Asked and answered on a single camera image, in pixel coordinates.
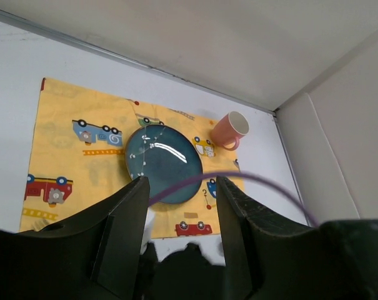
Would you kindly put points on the teal round plate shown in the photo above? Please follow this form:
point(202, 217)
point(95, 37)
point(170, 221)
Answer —
point(168, 160)

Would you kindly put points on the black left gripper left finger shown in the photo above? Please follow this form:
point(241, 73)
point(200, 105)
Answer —
point(93, 254)

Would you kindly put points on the yellow cartoon print cloth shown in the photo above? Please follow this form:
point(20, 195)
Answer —
point(78, 151)

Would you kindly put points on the pink cup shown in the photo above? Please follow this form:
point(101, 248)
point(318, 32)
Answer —
point(229, 130)

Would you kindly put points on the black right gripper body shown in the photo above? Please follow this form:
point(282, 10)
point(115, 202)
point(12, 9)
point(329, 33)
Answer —
point(184, 274)

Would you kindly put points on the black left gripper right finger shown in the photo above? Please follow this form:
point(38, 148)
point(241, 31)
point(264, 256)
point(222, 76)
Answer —
point(269, 256)

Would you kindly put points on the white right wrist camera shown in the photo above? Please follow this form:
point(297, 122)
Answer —
point(149, 224)

